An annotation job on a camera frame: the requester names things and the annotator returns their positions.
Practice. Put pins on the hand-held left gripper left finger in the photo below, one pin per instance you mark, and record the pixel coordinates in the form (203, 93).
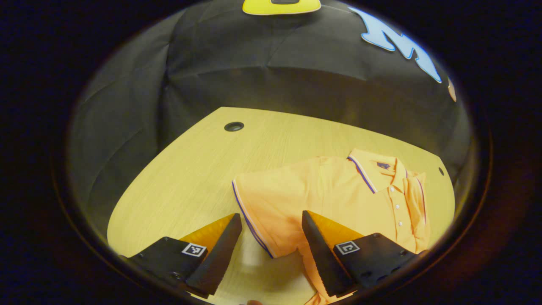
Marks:
(218, 260)

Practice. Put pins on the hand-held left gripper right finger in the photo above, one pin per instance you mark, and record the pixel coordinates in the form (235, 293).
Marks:
(322, 258)

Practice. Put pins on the orange T-shirt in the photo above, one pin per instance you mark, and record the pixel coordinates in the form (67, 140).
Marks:
(322, 190)

